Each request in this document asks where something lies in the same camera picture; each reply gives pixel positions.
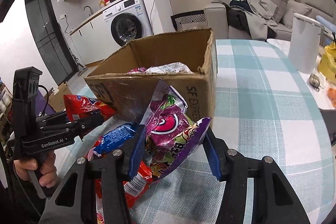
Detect red chips bag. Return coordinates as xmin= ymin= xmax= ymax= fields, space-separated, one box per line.
xmin=63 ymin=94 xmax=117 ymax=122

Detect red dark-window snack pack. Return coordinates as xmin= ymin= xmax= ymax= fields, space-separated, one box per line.
xmin=94 ymin=161 xmax=153 ymax=214

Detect blue cookie packet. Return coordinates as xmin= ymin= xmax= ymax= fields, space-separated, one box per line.
xmin=92 ymin=123 xmax=138 ymax=156

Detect purple candy bag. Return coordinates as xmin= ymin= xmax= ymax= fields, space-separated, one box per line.
xmin=141 ymin=80 xmax=211 ymax=181

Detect white snack bag red dots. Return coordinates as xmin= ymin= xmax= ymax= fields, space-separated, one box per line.
xmin=145 ymin=62 xmax=193 ymax=75

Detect person's left hand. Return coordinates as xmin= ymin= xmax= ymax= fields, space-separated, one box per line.
xmin=14 ymin=151 xmax=58 ymax=188

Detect small cardboard box on floor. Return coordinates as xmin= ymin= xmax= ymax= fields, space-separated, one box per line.
xmin=48 ymin=83 xmax=72 ymax=112

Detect SF cardboard box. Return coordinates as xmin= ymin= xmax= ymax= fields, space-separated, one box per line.
xmin=85 ymin=28 xmax=218 ymax=122

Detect plaid teal tablecloth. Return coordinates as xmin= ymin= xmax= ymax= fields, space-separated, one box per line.
xmin=56 ymin=39 xmax=330 ymax=224

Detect black glass door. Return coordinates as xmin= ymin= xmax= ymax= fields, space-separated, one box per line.
xmin=25 ymin=0 xmax=77 ymax=85

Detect white washing machine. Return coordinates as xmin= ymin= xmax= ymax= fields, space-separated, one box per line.
xmin=102 ymin=0 xmax=153 ymax=47

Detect white side table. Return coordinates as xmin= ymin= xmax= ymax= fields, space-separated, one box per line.
xmin=266 ymin=39 xmax=335 ymax=110

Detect white cylindrical bin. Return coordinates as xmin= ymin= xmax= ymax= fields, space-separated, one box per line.
xmin=288 ymin=13 xmax=324 ymax=74

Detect yellow plastic bag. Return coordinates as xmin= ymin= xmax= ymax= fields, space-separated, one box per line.
xmin=318 ymin=42 xmax=336 ymax=83

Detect black patterned basket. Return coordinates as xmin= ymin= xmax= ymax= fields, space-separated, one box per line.
xmin=171 ymin=10 xmax=207 ymax=32

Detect grey clothes pile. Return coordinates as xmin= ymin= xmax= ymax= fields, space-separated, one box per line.
xmin=223 ymin=0 xmax=277 ymax=41

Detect grey cushion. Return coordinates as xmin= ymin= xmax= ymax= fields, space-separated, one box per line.
xmin=270 ymin=0 xmax=289 ymax=23

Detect grey sofa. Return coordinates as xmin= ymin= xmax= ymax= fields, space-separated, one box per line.
xmin=204 ymin=0 xmax=335 ymax=41

